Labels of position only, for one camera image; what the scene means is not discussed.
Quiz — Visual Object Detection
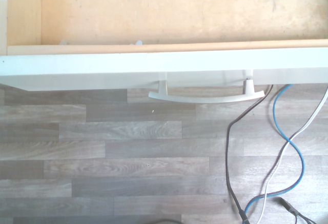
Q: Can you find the white drawer with wooden interior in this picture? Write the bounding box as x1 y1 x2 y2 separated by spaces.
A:
0 0 328 92

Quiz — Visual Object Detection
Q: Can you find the white curved drawer handle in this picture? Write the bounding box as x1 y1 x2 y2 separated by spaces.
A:
148 78 265 105

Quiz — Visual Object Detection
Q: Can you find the black cable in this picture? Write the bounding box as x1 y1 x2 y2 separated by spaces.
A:
224 84 275 224

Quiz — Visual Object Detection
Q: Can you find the white cable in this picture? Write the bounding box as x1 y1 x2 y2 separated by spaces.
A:
256 87 328 224

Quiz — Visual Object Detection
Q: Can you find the blue cable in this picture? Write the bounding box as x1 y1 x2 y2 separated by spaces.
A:
243 83 306 220

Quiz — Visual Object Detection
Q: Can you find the dark cable with plug connector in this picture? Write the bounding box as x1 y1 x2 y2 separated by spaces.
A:
277 196 320 224

